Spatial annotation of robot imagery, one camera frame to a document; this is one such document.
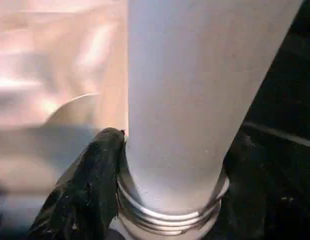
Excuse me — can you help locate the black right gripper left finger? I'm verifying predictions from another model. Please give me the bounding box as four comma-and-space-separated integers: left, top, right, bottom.
27, 126, 127, 240

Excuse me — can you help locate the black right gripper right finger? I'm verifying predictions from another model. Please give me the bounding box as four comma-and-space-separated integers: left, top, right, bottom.
219, 136, 310, 240

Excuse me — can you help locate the white plastic table top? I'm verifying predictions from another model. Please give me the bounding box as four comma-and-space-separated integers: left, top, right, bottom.
0, 0, 221, 240

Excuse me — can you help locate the white plastic table leg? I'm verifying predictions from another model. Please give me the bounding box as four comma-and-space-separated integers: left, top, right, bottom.
116, 0, 306, 238

